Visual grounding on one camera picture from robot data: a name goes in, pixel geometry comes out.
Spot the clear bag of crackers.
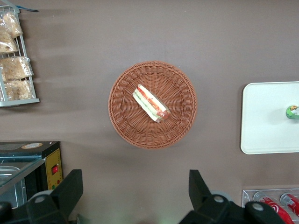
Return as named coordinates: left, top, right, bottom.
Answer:
left=3, top=80, right=33, bottom=101
left=0, top=30, right=19, bottom=55
left=0, top=11, right=23, bottom=39
left=0, top=56, right=34, bottom=82

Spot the green gum bottle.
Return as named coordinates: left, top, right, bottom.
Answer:
left=285, top=105, right=299, bottom=120

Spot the clear acrylic bottle rack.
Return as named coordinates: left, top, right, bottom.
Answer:
left=242, top=188, right=299, bottom=224

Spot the wrapped triangle sandwich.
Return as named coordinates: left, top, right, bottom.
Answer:
left=132, top=84, right=171, bottom=124

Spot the red cola bottle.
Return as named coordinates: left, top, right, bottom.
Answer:
left=253, top=191, right=295, bottom=224
left=280, top=192, right=299, bottom=217

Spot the white wire rack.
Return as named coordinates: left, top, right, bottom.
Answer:
left=0, top=6, right=40, bottom=108

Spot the black food warmer cabinet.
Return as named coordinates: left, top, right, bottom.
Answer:
left=0, top=140, right=64, bottom=208

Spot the cream plastic tray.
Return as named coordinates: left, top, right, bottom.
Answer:
left=240, top=81, right=299, bottom=155

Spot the round brown wicker basket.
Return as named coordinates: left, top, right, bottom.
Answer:
left=107, top=60, right=198, bottom=149

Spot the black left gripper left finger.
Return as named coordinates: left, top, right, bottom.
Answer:
left=14, top=169, right=84, bottom=224

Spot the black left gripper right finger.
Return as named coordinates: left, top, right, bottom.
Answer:
left=179, top=169, right=249, bottom=224

